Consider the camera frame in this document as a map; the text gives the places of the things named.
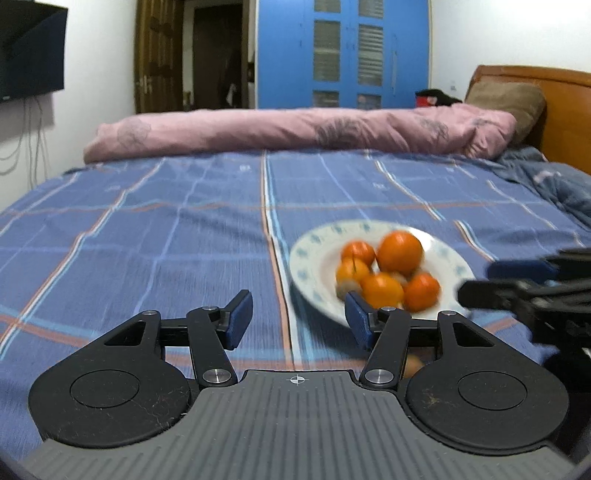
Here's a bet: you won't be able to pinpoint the blue wardrobe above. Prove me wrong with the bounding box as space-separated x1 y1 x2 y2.
254 0 431 110

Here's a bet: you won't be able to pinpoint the grey blue crumpled blanket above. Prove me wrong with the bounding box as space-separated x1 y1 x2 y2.
493 146 591 230

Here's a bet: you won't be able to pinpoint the black wall television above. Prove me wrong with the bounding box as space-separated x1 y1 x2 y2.
0 1 68 103

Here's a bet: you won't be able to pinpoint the medium tangerine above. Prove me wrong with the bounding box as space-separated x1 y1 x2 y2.
341 240 376 267

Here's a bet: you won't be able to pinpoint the small orange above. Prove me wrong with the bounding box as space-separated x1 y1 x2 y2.
403 272 441 313
403 354 425 379
335 257 373 284

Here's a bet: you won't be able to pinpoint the large orange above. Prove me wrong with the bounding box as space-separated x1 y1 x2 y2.
376 230 424 277

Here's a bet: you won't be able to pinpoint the brown longan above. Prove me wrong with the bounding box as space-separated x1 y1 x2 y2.
335 279 363 301

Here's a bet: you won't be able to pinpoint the blue plaid bedsheet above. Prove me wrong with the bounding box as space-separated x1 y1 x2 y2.
1 151 590 458

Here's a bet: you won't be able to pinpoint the pink folded duvet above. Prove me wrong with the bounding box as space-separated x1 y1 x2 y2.
83 103 517 164

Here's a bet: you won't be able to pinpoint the hanging television cables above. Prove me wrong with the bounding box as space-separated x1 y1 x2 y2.
0 94 51 186

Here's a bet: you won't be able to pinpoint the white floral plate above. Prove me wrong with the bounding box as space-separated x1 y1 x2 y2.
290 220 475 326

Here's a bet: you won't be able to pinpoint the black and red bag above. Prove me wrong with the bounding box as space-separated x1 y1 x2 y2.
415 89 462 108

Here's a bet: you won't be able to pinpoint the brown pillow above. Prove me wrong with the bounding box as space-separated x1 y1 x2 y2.
466 81 546 146

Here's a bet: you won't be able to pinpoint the brown wooden door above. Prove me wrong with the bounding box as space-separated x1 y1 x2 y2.
134 0 184 114

